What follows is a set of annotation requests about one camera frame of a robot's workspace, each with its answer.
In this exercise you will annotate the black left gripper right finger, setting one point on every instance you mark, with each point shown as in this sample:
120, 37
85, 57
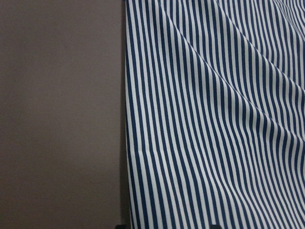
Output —
214, 226

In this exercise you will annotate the blue white striped polo shirt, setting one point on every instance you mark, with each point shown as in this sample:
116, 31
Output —
215, 113

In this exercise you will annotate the brown paper table cover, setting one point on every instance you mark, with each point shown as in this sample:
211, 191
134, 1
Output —
62, 115

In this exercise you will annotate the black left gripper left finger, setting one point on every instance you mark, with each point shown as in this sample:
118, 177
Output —
122, 226

